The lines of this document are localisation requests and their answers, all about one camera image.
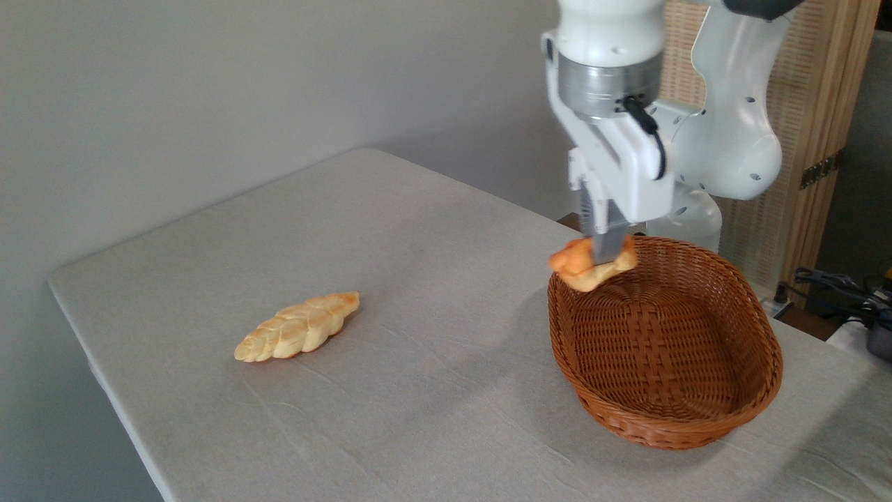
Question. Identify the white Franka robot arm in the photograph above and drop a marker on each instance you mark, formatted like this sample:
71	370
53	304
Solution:
732	139

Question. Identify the grey tablecloth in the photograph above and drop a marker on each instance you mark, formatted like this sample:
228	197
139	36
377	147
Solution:
418	314

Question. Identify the round orange knotted bread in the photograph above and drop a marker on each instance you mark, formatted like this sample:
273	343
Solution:
580	277

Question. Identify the dark brown wooden furniture piece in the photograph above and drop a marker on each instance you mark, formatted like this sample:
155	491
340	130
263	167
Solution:
568	221

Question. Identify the long braided pale bread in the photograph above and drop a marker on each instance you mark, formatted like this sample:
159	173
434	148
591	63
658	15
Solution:
300	326

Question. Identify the dark metal screen hinge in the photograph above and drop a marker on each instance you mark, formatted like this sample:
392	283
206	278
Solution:
821	171

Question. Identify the brown oval wicker basket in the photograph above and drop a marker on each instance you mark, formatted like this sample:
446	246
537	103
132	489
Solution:
662	348

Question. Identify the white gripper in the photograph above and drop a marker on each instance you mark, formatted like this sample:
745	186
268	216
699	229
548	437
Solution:
627	160

